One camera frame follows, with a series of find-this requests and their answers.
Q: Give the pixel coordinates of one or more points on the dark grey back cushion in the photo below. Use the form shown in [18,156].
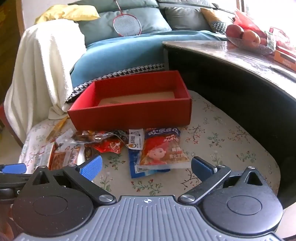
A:
[186,19]

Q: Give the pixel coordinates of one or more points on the glass fruit bowl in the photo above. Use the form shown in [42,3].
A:
[260,49]

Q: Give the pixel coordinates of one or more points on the yellow pillow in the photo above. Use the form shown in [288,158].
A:
[69,12]

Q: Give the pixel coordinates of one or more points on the white small snack packet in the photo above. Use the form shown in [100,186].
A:
[136,139]

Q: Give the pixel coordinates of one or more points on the red plastic bag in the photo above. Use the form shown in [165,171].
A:
[245,22]

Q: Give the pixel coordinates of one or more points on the dark red tray snack packet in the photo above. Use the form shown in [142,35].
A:
[70,154]

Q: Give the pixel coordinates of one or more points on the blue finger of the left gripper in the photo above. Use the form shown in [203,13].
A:
[19,168]

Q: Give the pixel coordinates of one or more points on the red cardboard box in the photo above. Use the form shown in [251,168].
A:
[147,100]

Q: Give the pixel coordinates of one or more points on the orange apple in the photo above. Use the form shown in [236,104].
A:
[250,38]

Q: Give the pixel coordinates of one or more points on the blue red tofu snack packet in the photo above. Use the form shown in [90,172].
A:
[162,150]

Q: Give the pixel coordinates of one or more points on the red white barcode snack packet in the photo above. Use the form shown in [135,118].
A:
[45,155]

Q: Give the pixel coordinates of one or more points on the patterned yellow cushion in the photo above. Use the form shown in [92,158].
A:
[218,20]

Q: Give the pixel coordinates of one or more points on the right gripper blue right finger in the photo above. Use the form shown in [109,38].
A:
[211,178]

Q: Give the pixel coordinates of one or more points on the white towel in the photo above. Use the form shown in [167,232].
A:
[41,83]

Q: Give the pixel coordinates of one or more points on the teal sofa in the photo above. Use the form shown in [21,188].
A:
[135,54]

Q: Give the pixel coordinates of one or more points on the red apple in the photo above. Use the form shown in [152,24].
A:
[234,31]

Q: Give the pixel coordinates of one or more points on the red badminton racket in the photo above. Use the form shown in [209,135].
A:
[126,25]

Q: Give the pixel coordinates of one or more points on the grey green back cushion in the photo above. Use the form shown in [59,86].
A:
[151,19]

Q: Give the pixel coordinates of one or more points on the dark coffee table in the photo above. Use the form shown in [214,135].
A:
[253,90]

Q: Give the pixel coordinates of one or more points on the yellow snack wrapper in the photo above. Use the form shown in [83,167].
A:
[54,132]

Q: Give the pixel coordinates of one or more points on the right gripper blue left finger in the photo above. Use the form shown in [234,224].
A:
[81,179]

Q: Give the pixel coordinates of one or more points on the dark meat snack packet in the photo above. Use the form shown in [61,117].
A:
[97,137]

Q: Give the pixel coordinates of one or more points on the blue white snack packet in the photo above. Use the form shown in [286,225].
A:
[135,170]

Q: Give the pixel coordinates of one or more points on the red crinkled snack packet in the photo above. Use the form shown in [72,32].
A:
[109,145]

